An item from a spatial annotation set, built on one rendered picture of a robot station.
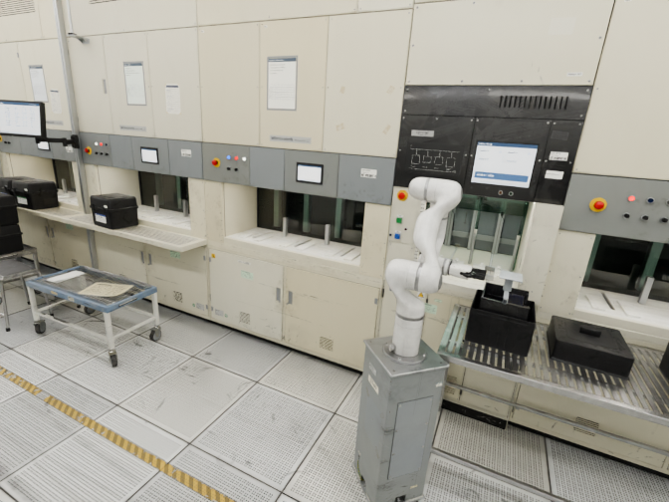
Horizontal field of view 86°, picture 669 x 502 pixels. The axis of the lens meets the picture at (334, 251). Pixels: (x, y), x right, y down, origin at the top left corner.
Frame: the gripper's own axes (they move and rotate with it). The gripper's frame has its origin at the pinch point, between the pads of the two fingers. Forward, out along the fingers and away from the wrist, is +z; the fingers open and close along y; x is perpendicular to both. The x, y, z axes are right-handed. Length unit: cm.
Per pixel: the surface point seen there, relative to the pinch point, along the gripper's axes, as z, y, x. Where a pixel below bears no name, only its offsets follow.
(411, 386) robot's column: -16, 51, -39
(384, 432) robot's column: -23, 57, -61
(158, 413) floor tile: -159, 66, -107
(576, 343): 43.5, 6.8, -19.7
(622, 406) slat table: 58, 30, -30
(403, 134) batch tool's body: -56, -27, 64
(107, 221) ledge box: -292, 5, -20
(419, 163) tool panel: -45, -28, 49
